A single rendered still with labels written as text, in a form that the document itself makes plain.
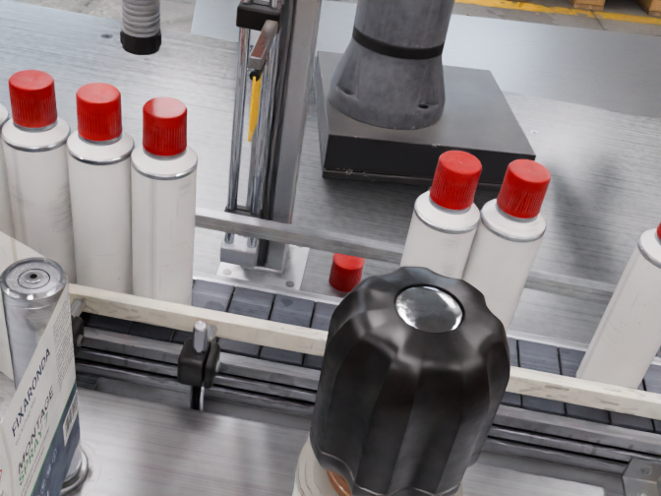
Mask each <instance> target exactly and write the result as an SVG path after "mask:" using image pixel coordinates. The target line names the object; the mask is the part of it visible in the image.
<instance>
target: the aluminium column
mask: <svg viewBox="0 0 661 496"><path fill-rule="evenodd" d="M281 4H283V5H284V14H283V24H282V26H281V28H280V31H279V33H278V40H277V50H276V58H275V68H274V78H273V88H272V97H271V107H270V125H269V134H268V144H267V154H266V163H265V173H264V183H263V193H262V201H261V209H262V210H263V216H262V219H266V190H267V179H268V170H269V162H270V147H271V140H272V133H273V125H274V118H275V112H276V105H277V97H278V89H279V82H280V74H281V66H282V58H283V50H284V43H285V34H286V26H287V18H288V9H289V0H282V1H281ZM321 7H322V0H295V9H294V17H293V25H292V33H291V40H290V48H289V55H288V63H287V71H286V79H285V86H284V94H283V101H282V108H281V115H280V122H279V128H278V135H277V142H276V150H275V157H274V165H273V172H272V181H271V191H270V220H272V221H277V222H282V223H288V224H292V220H293V213H294V206H295V198H296V191H297V183H298V176H299V168H300V161H301V154H302V147H303V139H304V132H305V124H306V117H307V110H308V102H309V95H310V87H311V81H312V73H313V66H314V58H315V51H316V43H317V36H318V28H319V21H320V15H321ZM257 132H258V123H257V125H256V128H255V131H254V133H253V136H252V144H251V155H250V166H249V177H248V188H247V200H246V206H247V207H250V206H251V195H252V184H253V174H254V163H255V152H256V142H257ZM258 240H259V241H260V248H259V256H258V259H257V262H256V265H255V267H254V268H249V267H244V266H240V267H241V268H243V269H248V270H253V271H259V272H264V273H269V274H275V275H280V276H281V275H282V272H283V269H284V265H285V261H286V257H287V254H288V249H289V244H285V243H280V242H275V241H269V243H268V250H267V255H266V261H265V265H264V266H263V267H262V266H260V263H261V257H262V251H263V244H264V239H259V238H258Z"/></svg>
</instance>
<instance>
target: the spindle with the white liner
mask: <svg viewBox="0 0 661 496"><path fill-rule="evenodd" d="M510 374H511V353H510V346H509V341H508V337H507V333H506V330H505V327H504V324H503V323H502V321H501V320H500V319H499V318H497V317H496V316H495V315H494V314H493V313H492V312H491V311H490V309H489V308H488V307H487V305H486V300H485V296H484V294H483V293H482V292H481V291H480V290H478V289H477V288H476V287H474V286H473V285H472V284H470V283H468V282H467V281H465V280H463V279H454V278H449V277H445V276H442V275H440V274H437V273H435V272H433V271H432V270H430V269H428V268H425V267H414V266H405V267H400V268H399V269H397V270H396V271H394V272H392V273H390V274H387V275H382V276H370V277H367V278H365V279H363V280H362V281H361V282H360V283H358V284H357V285H356V286H355V287H354V288H353V289H352V290H351V291H350V292H349V293H348V294H347V295H346V296H345V297H344V298H343V299H342V300H341V302H340V303H339V304H338V305H337V307H336V308H335V310H334V311H333V313H332V315H331V319H330V326H329V332H328V337H327V343H326V348H325V353H324V359H323V364H322V369H321V375H320V380H319V385H318V390H317V395H316V401H315V406H314V412H313V417H312V422H311V428H310V433H309V436H310V438H309V440H308V441H307V442H306V444H305V445H304V447H303V449H302V451H301V453H300V456H299V459H298V463H297V467H296V476H295V484H294V490H293V494H292V496H463V489H462V482H461V480H462V479H463V476H464V474H465V471H466V469H467V468H468V467H471V466H472V465H474V464H475V463H476V462H477V460H478V459H479V456H480V454H481V451H482V449H483V446H484V444H485V441H486V439H487V436H488V433H489V431H490V428H491V426H492V423H493V421H494V418H495V416H496V413H497V411H498V408H499V406H500V403H501V401H502V398H503V396H504V393H505V391H506V388H507V386H508V383H509V379H510Z"/></svg>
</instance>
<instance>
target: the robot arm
mask: <svg viewBox="0 0 661 496"><path fill-rule="evenodd" d="M453 4H454V0H357V6H356V12H355V19H354V25H353V31H352V36H351V39H350V42H349V44H348V45H347V47H346V49H345V51H344V53H343V55H342V57H341V59H340V61H339V63H338V64H337V66H336V68H335V70H334V72H333V74H332V76H331V79H330V90H329V99H330V102H331V103H332V105H333V106H334V107H335V108H336V109H338V110H339V111H340V112H342V113H343V114H345V115H347V116H349V117H351V118H353V119H355V120H357V121H360V122H363V123H366V124H369V125H373V126H377V127H382V128H388V129H397V130H413V129H421V128H425V127H429V126H431V125H433V124H435V123H437V122H438V121H439V120H440V119H441V117H442V114H443V110H444V106H445V102H446V93H445V82H444V71H443V61H442V55H443V50H444V46H445V42H446V38H447V33H448V29H449V25H450V20H451V13H452V9H453Z"/></svg>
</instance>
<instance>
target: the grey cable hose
mask: <svg viewBox="0 0 661 496"><path fill-rule="evenodd" d="M121 2H122V4H121V6H122V27H121V28H120V42H121V43H122V47H123V49H124V50H125V51H127V52H129V53H132V54H135V55H151V54H154V53H156V52H157V51H158V50H159V48H160V46H161V28H160V27H159V26H160V22H159V21H160V11H159V10H160V0H121Z"/></svg>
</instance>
